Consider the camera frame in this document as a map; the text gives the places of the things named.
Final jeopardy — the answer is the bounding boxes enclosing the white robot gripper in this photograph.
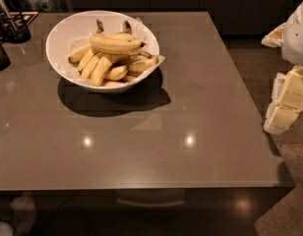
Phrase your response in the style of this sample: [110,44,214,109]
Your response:
[261,1,303,135]

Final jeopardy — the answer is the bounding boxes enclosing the white paper bowl liner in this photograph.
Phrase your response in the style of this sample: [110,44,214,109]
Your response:
[60,20,164,89]

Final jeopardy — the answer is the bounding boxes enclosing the small yellow banana front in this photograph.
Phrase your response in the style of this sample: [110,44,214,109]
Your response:
[104,65,128,81]

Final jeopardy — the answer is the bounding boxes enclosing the large yellow banana centre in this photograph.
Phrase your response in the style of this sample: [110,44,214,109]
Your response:
[91,54,124,87]

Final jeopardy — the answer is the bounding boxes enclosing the white ceramic bowl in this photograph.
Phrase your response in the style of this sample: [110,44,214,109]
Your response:
[46,11,164,93]

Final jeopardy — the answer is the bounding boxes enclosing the dark round object left edge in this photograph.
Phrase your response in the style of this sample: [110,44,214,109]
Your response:
[0,36,12,73]

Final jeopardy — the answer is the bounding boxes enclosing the black wire utensil holder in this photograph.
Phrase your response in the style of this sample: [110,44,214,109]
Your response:
[0,12,31,43]

